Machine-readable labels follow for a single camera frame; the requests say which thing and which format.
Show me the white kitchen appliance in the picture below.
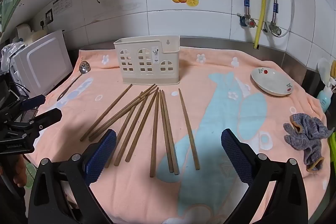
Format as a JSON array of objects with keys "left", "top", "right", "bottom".
[{"left": 16, "top": 24, "right": 34, "bottom": 43}]

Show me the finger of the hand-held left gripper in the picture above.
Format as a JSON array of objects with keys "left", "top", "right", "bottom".
[
  {"left": 7, "top": 94, "right": 46, "bottom": 119},
  {"left": 8, "top": 108, "right": 63, "bottom": 135}
]

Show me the grey knitted cloth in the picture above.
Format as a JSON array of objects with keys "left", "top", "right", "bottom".
[{"left": 283, "top": 113, "right": 335, "bottom": 173}]

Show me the metal valve red handle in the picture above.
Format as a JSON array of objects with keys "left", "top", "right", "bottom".
[{"left": 237, "top": 13, "right": 257, "bottom": 28}]

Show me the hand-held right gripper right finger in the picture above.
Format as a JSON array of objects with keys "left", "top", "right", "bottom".
[{"left": 220, "top": 128, "right": 309, "bottom": 224}]

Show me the metal water valve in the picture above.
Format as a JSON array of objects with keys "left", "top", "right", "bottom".
[{"left": 265, "top": 22, "right": 282, "bottom": 36}]

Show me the printed wall label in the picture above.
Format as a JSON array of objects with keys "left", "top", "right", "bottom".
[{"left": 52, "top": 0, "right": 72, "bottom": 16}]

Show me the pink printed towel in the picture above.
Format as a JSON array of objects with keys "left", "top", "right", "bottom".
[{"left": 25, "top": 46, "right": 331, "bottom": 224}]

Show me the teal plastic bottle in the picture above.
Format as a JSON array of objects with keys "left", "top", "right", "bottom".
[{"left": 316, "top": 86, "right": 333, "bottom": 113}]

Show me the brown wooden chopstick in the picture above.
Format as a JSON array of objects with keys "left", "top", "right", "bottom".
[
  {"left": 178, "top": 88, "right": 200, "bottom": 170},
  {"left": 89, "top": 87, "right": 159, "bottom": 142},
  {"left": 80, "top": 84, "right": 133, "bottom": 142},
  {"left": 114, "top": 95, "right": 150, "bottom": 166},
  {"left": 125, "top": 88, "right": 159, "bottom": 163},
  {"left": 150, "top": 91, "right": 160, "bottom": 178},
  {"left": 161, "top": 90, "right": 180, "bottom": 176},
  {"left": 89, "top": 84, "right": 156, "bottom": 139},
  {"left": 159, "top": 90, "right": 174, "bottom": 173},
  {"left": 105, "top": 91, "right": 144, "bottom": 168}
]

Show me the white floral bowl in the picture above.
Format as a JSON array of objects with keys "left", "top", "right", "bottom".
[{"left": 251, "top": 67, "right": 293, "bottom": 97}]

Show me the metal skimmer spoon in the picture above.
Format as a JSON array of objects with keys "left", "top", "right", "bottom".
[{"left": 56, "top": 61, "right": 91, "bottom": 102}]

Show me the person's left hand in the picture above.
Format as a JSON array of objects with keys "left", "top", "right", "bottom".
[{"left": 9, "top": 154, "right": 28, "bottom": 188}]

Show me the white microwave oven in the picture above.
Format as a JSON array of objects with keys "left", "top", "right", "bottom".
[{"left": 12, "top": 30, "right": 74, "bottom": 98}]

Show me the cream plastic container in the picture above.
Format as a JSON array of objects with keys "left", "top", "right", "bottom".
[{"left": 31, "top": 31, "right": 53, "bottom": 41}]

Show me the green plastic object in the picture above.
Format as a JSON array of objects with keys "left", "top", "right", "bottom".
[{"left": 329, "top": 132, "right": 336, "bottom": 159}]

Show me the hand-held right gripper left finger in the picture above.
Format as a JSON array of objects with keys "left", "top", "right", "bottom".
[{"left": 28, "top": 129, "right": 117, "bottom": 224}]

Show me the cream plastic utensil holder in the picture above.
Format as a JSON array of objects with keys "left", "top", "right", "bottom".
[{"left": 113, "top": 35, "right": 180, "bottom": 86}]

